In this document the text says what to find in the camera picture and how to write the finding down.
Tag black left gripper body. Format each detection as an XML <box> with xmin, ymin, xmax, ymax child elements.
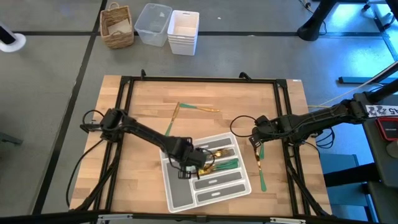
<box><xmin>167</xmin><ymin>136</ymin><xmax>208</xmax><ymax>175</ymax></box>

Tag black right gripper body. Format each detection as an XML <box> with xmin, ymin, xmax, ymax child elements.
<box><xmin>252</xmin><ymin>114</ymin><xmax>282</xmax><ymax>141</ymax></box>

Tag gold spoon green handle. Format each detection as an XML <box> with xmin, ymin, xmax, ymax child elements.
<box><xmin>201</xmin><ymin>158</ymin><xmax>241</xmax><ymax>172</ymax></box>
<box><xmin>203</xmin><ymin>159</ymin><xmax>241</xmax><ymax>174</ymax></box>
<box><xmin>200</xmin><ymin>163</ymin><xmax>241</xmax><ymax>175</ymax></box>
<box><xmin>198</xmin><ymin>164</ymin><xmax>241</xmax><ymax>177</ymax></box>

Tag white cutlery tray grey liners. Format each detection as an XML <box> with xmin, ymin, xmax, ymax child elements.
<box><xmin>159</xmin><ymin>132</ymin><xmax>252</xmax><ymax>214</ymax></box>

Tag black floor beam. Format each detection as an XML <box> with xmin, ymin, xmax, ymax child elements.
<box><xmin>338</xmin><ymin>60</ymin><xmax>398</xmax><ymax>85</ymax></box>

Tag black clamp silver jaw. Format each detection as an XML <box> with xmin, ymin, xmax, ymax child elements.
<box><xmin>79</xmin><ymin>123</ymin><xmax>103</xmax><ymax>134</ymax></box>

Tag black equipment cart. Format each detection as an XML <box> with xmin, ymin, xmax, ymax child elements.
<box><xmin>353</xmin><ymin>79</ymin><xmax>398</xmax><ymax>224</ymax></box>

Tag black stand foot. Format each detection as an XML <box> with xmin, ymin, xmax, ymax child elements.
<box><xmin>297</xmin><ymin>0</ymin><xmax>338</xmax><ymax>42</ymax></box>

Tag stack of white bins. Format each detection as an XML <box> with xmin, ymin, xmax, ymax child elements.
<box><xmin>167</xmin><ymin>9</ymin><xmax>200</xmax><ymax>57</ymax></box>

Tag white printed label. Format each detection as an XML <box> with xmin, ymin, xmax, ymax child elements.
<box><xmin>366</xmin><ymin>105</ymin><xmax>398</xmax><ymax>118</ymax></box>

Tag black device red rim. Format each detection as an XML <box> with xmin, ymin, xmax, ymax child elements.
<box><xmin>375</xmin><ymin>117</ymin><xmax>398</xmax><ymax>142</ymax></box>

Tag grey round disc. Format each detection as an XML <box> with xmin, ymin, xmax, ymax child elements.
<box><xmin>386</xmin><ymin>140</ymin><xmax>398</xmax><ymax>160</ymax></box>

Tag clear plastic bin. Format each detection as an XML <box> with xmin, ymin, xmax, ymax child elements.
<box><xmin>134</xmin><ymin>2</ymin><xmax>174</xmax><ymax>48</ymax></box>

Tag woven wicker basket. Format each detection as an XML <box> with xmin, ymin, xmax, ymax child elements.
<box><xmin>99</xmin><ymin>2</ymin><xmax>135</xmax><ymax>50</ymax></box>

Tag grey floor object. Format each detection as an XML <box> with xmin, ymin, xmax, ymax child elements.
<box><xmin>0</xmin><ymin>132</ymin><xmax>24</xmax><ymax>146</ymax></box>

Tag black pole white round base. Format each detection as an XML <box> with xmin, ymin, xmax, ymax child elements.
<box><xmin>0</xmin><ymin>21</ymin><xmax>27</xmax><ymax>53</ymax></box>

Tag black left wrist camera cable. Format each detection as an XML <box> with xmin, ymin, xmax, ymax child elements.
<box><xmin>197</xmin><ymin>147</ymin><xmax>216</xmax><ymax>180</ymax></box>

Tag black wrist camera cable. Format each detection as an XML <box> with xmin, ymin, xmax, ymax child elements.
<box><xmin>229</xmin><ymin>115</ymin><xmax>259</xmax><ymax>138</ymax></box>
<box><xmin>197</xmin><ymin>147</ymin><xmax>216</xmax><ymax>180</ymax></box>

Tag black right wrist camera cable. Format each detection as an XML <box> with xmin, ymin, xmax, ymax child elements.
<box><xmin>229</xmin><ymin>115</ymin><xmax>259</xmax><ymax>138</ymax></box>

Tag cream cable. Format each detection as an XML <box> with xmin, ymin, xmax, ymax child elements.
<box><xmin>307</xmin><ymin>72</ymin><xmax>398</xmax><ymax>110</ymax></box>

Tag black cable bundle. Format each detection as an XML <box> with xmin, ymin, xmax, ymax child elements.
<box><xmin>310</xmin><ymin>126</ymin><xmax>336</xmax><ymax>149</ymax></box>

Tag black metal table frame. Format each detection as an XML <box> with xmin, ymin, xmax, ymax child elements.
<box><xmin>72</xmin><ymin>68</ymin><xmax>332</xmax><ymax>218</ymax></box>

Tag silver aluminium bracket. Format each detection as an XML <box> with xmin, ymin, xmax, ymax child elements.
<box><xmin>269</xmin><ymin>217</ymin><xmax>307</xmax><ymax>224</ymax></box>
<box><xmin>97</xmin><ymin>213</ymin><xmax>134</xmax><ymax>224</ymax></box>

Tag black floor cable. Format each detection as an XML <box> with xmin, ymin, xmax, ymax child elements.
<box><xmin>65</xmin><ymin>136</ymin><xmax>106</xmax><ymax>208</ymax></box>

